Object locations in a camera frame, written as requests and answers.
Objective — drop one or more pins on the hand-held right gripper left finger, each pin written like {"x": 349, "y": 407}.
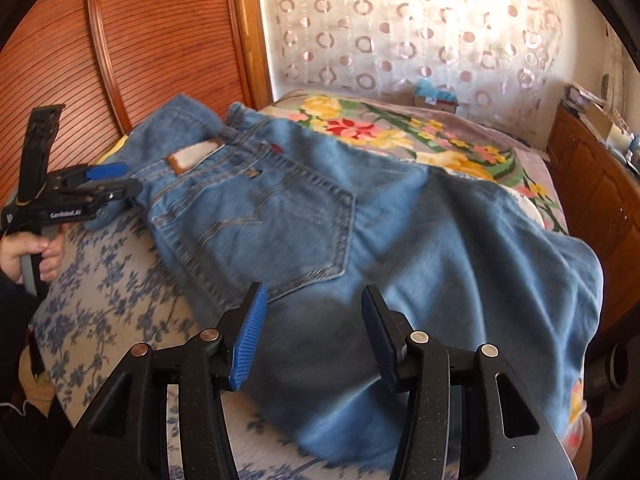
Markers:
{"x": 247, "y": 340}

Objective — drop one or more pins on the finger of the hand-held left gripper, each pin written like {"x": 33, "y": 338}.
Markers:
{"x": 120, "y": 191}
{"x": 105, "y": 171}

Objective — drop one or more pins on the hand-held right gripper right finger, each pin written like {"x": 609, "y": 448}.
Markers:
{"x": 376, "y": 330}

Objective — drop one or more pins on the blue denim pants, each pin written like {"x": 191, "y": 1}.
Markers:
{"x": 400, "y": 240}

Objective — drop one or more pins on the person's left forearm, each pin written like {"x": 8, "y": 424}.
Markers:
{"x": 10, "y": 340}

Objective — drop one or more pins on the person's left hand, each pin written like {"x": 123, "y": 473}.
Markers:
{"x": 50, "y": 260}

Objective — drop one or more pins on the yellow plush toy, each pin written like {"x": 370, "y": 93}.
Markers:
{"x": 112, "y": 157}

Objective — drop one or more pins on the blue floral bedsheet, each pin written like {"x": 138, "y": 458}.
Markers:
{"x": 100, "y": 300}

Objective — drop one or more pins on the colourful floral blanket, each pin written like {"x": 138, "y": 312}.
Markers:
{"x": 390, "y": 130}

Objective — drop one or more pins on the dark round appliance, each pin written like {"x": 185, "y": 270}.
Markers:
{"x": 607, "y": 372}

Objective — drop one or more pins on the cardboard box with blue cloth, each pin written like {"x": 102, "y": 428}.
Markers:
{"x": 434, "y": 96}

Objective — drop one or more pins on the wooden cabinet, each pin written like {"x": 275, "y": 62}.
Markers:
{"x": 595, "y": 190}

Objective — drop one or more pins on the circle-patterned sheer curtain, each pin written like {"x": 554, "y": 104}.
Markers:
{"x": 400, "y": 25}

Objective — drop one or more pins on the clutter of papers and boxes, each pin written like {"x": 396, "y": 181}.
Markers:
{"x": 605, "y": 115}

